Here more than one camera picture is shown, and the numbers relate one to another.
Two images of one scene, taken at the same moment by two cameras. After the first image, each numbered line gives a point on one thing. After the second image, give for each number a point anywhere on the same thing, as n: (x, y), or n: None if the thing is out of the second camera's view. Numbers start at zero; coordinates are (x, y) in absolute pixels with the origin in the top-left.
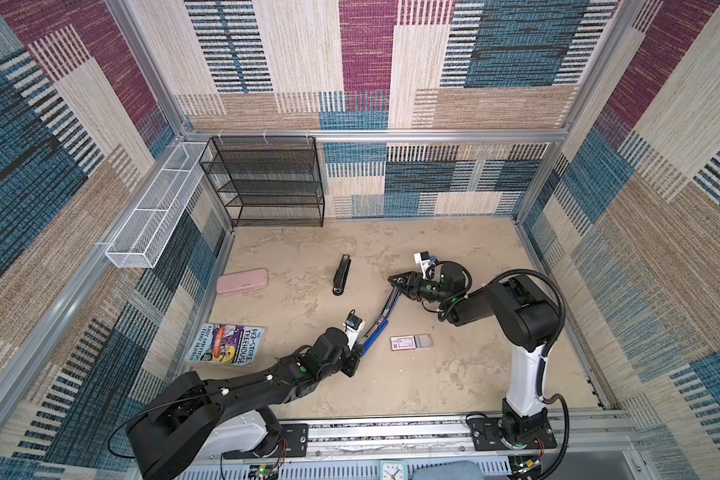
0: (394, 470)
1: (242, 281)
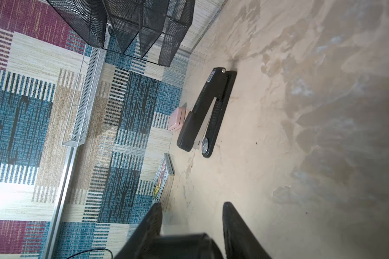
0: None
1: (176, 118)
